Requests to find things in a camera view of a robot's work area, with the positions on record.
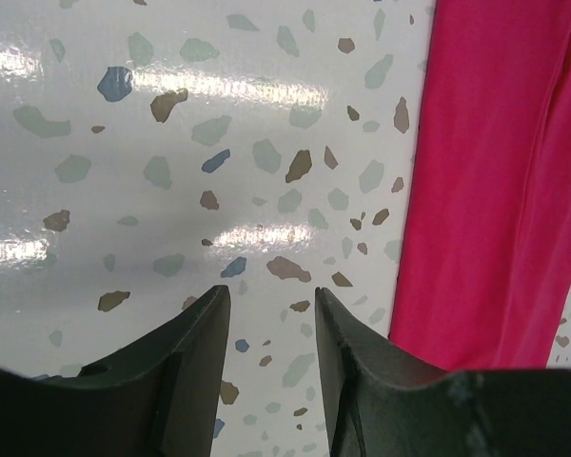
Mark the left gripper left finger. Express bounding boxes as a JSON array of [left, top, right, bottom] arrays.
[[0, 286, 230, 456]]

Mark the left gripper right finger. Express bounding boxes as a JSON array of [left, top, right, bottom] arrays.
[[315, 288, 571, 456]]

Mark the magenta t shirt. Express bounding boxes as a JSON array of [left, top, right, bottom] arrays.
[[389, 1, 571, 370]]

